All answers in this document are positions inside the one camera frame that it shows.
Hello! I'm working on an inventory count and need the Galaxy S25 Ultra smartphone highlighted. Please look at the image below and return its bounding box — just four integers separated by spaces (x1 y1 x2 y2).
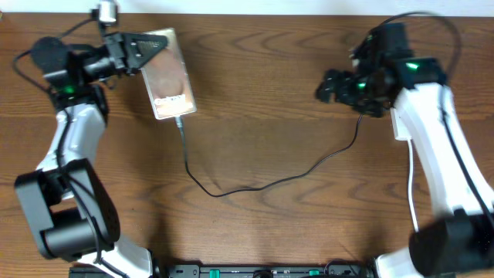
141 28 197 120

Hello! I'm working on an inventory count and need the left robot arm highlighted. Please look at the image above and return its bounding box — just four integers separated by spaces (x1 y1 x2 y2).
15 32 168 277

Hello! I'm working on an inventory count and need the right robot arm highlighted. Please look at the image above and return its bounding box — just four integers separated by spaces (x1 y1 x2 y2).
316 23 493 277

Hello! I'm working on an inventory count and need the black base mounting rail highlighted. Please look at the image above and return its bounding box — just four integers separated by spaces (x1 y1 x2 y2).
69 263 375 278

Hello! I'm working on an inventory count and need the white power strip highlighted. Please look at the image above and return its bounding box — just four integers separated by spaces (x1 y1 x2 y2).
390 108 411 141

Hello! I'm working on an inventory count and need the black USB charging cable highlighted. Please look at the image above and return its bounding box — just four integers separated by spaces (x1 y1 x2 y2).
174 114 364 198

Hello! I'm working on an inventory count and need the white power strip cord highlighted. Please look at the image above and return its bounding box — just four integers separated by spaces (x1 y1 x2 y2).
406 139 421 233

